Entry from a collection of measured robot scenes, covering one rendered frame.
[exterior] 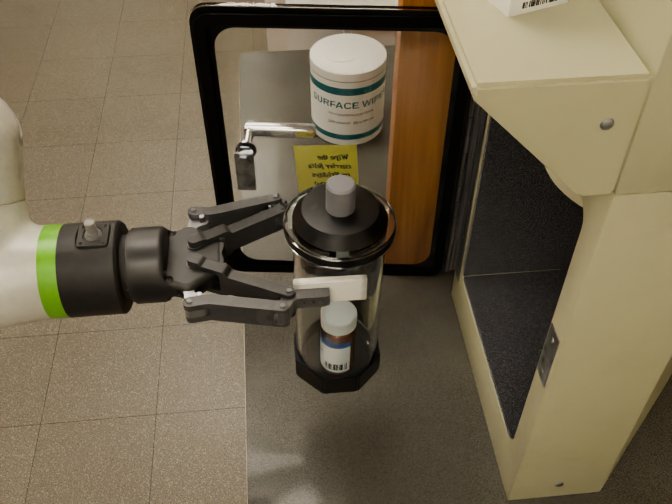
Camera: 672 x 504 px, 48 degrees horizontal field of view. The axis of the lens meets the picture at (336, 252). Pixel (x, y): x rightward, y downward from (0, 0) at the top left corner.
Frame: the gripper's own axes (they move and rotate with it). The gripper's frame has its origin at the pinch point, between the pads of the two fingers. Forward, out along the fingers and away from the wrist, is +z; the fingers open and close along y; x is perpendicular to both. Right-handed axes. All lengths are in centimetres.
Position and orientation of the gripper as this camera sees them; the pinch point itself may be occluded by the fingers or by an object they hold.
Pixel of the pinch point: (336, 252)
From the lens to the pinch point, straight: 75.9
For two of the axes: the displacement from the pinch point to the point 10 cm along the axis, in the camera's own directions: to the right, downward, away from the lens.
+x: 0.0, 6.9, 7.2
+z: 10.0, -0.7, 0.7
